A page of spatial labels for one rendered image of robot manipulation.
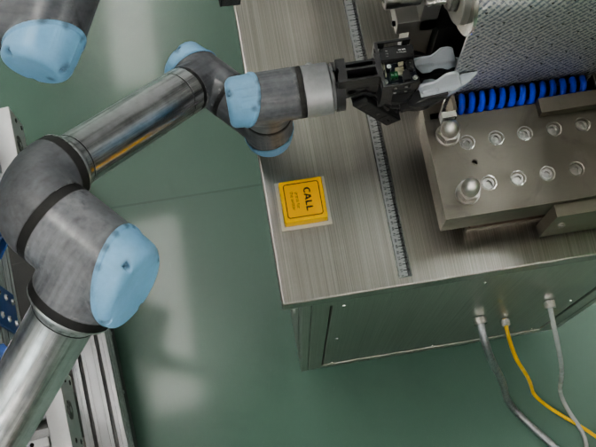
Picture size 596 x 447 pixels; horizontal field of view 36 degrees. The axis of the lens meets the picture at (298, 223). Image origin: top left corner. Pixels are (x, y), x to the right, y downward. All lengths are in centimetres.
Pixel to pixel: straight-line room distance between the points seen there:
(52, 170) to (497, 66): 65
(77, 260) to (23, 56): 27
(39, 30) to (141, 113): 38
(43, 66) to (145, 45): 170
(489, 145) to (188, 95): 45
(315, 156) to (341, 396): 95
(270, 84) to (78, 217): 35
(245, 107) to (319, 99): 10
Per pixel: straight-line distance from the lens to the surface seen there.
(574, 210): 143
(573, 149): 145
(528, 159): 143
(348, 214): 149
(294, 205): 147
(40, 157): 120
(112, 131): 128
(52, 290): 115
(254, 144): 142
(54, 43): 96
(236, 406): 234
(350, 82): 130
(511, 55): 137
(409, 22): 137
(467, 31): 126
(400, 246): 149
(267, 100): 130
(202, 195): 247
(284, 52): 160
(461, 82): 138
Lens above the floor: 232
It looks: 73 degrees down
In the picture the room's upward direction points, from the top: 1 degrees counter-clockwise
